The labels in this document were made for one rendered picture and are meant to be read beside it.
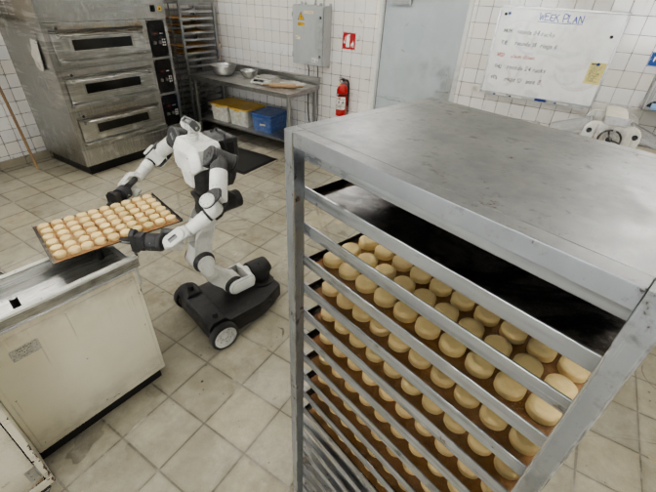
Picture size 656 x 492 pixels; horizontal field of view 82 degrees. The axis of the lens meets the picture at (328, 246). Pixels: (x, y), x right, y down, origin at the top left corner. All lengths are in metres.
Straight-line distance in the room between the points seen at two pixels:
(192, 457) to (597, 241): 2.15
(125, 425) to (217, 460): 0.58
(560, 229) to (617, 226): 0.08
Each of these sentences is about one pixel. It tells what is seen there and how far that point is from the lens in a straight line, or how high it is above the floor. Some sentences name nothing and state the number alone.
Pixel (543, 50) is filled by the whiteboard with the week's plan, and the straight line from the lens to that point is 4.90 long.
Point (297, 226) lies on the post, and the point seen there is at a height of 1.60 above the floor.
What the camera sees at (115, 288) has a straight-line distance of 2.14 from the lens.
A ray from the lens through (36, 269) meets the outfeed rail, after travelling 2.30.
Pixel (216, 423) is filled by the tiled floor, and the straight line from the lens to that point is 2.43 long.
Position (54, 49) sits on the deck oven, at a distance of 5.26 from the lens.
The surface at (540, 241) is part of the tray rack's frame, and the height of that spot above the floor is 1.82.
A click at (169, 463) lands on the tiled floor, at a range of 2.38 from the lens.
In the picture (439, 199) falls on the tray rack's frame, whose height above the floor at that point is 1.82.
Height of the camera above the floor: 2.05
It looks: 34 degrees down
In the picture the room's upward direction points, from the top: 3 degrees clockwise
